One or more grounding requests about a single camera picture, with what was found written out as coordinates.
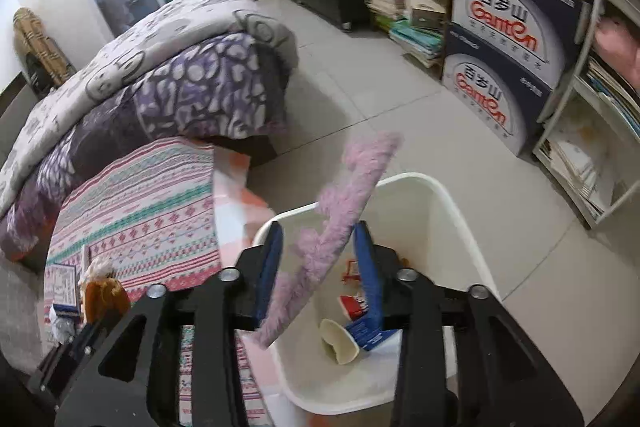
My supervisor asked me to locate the stack of books on floor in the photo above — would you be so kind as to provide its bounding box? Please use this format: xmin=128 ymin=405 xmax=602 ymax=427
xmin=367 ymin=0 xmax=446 ymax=68

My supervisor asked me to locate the blue water bottle carton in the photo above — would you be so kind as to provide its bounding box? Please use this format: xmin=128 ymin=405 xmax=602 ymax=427
xmin=450 ymin=0 xmax=586 ymax=90
xmin=441 ymin=24 xmax=553 ymax=156

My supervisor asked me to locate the striped patterned tablecloth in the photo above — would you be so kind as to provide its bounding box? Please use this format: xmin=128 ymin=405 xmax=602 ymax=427
xmin=44 ymin=138 xmax=273 ymax=427

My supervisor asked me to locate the blue white carton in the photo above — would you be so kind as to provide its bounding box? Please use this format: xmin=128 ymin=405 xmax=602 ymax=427
xmin=344 ymin=314 xmax=401 ymax=352

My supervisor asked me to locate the white paper cup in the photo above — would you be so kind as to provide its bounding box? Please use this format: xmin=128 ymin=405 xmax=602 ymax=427
xmin=320 ymin=318 xmax=360 ymax=365

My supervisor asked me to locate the white shelf unit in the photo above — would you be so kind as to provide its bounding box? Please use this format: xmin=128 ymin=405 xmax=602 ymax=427
xmin=532 ymin=0 xmax=640 ymax=228

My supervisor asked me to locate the pile of white papers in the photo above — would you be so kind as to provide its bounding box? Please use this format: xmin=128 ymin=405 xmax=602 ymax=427
xmin=542 ymin=117 xmax=616 ymax=218

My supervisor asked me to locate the white plastic bin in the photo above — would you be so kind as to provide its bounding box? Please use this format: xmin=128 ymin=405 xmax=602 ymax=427
xmin=251 ymin=173 xmax=500 ymax=415

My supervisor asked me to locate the row of thin booklets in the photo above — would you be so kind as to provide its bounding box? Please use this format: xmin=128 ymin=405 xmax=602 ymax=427
xmin=585 ymin=57 xmax=640 ymax=138

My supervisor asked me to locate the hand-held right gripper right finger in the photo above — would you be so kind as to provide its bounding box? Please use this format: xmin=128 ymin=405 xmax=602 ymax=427
xmin=352 ymin=221 xmax=584 ymax=427

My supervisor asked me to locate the small grey white box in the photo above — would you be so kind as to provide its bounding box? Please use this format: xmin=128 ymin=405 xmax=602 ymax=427
xmin=44 ymin=263 xmax=83 ymax=319

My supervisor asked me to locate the plaid scarf on rack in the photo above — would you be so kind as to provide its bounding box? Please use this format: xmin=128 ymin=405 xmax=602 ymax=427
xmin=12 ymin=7 xmax=76 ymax=95

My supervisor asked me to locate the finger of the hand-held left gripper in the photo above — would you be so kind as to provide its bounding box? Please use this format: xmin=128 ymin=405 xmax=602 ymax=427
xmin=30 ymin=307 xmax=132 ymax=405

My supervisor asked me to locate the pink fluffy insole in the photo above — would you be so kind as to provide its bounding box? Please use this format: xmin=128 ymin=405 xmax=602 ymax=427
xmin=255 ymin=132 xmax=403 ymax=349

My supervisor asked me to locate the dark bed frame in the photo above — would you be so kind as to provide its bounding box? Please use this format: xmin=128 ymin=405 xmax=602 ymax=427
xmin=220 ymin=134 xmax=279 ymax=166

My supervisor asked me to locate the crumpled white tissue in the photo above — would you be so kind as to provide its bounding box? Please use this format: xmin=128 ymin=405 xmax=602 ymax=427
xmin=49 ymin=309 xmax=76 ymax=344

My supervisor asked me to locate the pink plush toy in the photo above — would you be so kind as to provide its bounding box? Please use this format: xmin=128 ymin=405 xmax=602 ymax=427
xmin=594 ymin=17 xmax=640 ymax=90

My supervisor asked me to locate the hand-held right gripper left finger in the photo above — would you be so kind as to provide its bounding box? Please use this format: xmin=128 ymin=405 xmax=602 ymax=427
xmin=55 ymin=222 xmax=285 ymax=427

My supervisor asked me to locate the beige tissue box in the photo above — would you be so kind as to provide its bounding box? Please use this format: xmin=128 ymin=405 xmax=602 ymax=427
xmin=404 ymin=0 xmax=447 ymax=30

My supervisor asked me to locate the brown plush toy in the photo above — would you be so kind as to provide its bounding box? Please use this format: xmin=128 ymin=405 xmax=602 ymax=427
xmin=82 ymin=257 xmax=131 ymax=324

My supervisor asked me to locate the red white packet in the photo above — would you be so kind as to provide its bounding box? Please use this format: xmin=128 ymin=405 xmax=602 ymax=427
xmin=340 ymin=294 xmax=371 ymax=322

